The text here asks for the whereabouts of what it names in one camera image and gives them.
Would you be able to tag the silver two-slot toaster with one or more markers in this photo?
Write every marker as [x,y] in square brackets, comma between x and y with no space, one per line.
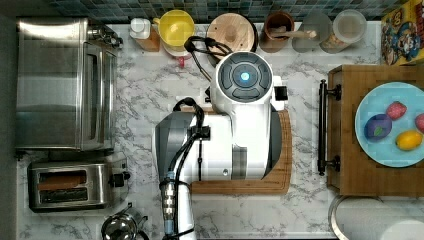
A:
[106,184]

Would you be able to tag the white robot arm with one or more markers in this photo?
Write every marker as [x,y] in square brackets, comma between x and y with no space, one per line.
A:
[237,141]

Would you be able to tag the stainless steel toaster oven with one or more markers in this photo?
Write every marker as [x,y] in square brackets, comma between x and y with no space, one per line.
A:
[66,81]

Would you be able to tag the toast slice in toaster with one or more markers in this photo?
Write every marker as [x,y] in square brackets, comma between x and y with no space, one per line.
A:
[60,182]

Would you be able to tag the pink white mug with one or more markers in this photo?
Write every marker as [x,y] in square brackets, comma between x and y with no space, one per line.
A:
[180,56]

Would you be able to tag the bamboo cutting board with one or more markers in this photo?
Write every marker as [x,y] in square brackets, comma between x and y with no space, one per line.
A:
[280,160]

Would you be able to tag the black pot with wooden lid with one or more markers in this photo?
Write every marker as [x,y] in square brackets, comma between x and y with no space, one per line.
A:
[235,31]

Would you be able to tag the brown utensil cup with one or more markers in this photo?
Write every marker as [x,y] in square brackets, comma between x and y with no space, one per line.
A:
[271,38]

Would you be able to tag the wooden spoon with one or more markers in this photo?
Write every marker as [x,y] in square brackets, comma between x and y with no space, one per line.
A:
[293,33]

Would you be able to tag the clear glass jar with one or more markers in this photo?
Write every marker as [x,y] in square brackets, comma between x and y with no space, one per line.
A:
[318,25]

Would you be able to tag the wooden serving tray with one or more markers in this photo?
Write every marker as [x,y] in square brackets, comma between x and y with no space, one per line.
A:
[340,157]

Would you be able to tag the purple plum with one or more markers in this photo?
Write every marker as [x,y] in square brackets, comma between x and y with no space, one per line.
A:
[378,127]

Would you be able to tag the clear jar with cereal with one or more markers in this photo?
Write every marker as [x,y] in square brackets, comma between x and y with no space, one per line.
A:
[348,27]

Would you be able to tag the light blue plate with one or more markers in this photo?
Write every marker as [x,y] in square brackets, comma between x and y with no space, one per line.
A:
[376,102]

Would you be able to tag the red strawberry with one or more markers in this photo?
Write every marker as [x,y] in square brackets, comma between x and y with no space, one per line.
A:
[396,110]

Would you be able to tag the yellow lemon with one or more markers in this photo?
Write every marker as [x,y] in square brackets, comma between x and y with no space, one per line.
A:
[409,140]

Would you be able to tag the red fruit at edge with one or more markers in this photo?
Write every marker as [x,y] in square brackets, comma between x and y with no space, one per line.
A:
[419,122]

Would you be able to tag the colourful cereal box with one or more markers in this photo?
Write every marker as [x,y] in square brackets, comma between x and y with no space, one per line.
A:
[402,36]

